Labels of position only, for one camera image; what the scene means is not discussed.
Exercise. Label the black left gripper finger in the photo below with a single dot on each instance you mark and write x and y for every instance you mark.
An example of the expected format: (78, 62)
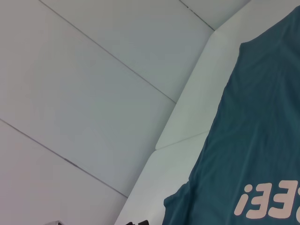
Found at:
(143, 222)

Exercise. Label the teal t-shirt with FREE print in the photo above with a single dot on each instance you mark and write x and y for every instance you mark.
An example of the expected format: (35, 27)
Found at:
(253, 117)

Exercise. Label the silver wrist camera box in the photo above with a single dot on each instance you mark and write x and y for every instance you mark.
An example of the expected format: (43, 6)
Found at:
(52, 223)

